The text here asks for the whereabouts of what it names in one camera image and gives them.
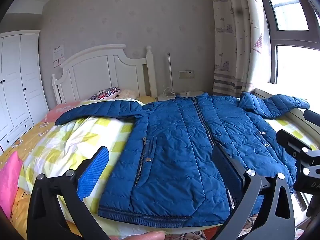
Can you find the wall socket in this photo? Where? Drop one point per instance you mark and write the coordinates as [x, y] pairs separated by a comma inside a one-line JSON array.
[[185, 74]]

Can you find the dark window frame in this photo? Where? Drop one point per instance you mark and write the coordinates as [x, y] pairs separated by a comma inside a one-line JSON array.
[[271, 40]]

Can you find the white bed headboard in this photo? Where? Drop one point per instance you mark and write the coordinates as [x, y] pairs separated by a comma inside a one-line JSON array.
[[95, 72]]

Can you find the beige fluffy pillow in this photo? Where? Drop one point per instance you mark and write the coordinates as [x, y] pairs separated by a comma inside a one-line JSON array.
[[127, 93]]

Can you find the white nightstand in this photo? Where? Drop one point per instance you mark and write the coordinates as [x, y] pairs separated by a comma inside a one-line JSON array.
[[165, 97]]

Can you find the printed curtain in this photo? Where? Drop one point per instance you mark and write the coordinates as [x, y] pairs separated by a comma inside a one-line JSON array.
[[232, 42]]

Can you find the yellow checked blanket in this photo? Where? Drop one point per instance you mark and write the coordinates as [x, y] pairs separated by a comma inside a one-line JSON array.
[[75, 140]]

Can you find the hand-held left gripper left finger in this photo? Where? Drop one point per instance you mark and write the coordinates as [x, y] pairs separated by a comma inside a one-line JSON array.
[[93, 172]]

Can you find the patterned round pillow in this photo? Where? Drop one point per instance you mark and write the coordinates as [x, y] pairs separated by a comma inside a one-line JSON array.
[[105, 93]]

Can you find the white wardrobe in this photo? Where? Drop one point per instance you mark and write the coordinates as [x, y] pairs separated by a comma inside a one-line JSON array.
[[20, 85]]

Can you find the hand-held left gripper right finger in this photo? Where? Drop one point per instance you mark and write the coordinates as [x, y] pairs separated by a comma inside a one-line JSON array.
[[225, 166]]

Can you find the blue quilted jacket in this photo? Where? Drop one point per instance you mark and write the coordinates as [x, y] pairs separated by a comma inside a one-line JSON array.
[[175, 142]]

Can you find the pink cloth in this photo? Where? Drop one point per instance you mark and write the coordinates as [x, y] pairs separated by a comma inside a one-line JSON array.
[[8, 180]]

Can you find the wall poster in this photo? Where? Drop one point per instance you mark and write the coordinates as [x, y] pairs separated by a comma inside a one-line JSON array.
[[58, 56]]

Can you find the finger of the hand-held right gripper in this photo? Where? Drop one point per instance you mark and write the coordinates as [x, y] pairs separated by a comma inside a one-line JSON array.
[[291, 141], [312, 117]]

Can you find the white window sill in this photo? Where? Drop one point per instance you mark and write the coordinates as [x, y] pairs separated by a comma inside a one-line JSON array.
[[298, 116]]

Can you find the yellow pillow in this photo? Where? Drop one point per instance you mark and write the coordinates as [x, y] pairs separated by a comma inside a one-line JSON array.
[[146, 98]]

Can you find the person's left hand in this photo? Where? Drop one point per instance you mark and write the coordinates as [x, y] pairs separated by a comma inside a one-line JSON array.
[[140, 236]]

